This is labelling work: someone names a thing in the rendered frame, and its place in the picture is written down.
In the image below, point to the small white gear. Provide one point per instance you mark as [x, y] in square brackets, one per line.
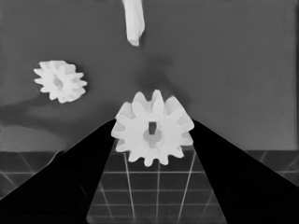
[132, 137]
[71, 86]

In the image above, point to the small white T-shaped piece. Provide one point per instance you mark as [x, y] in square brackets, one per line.
[134, 21]

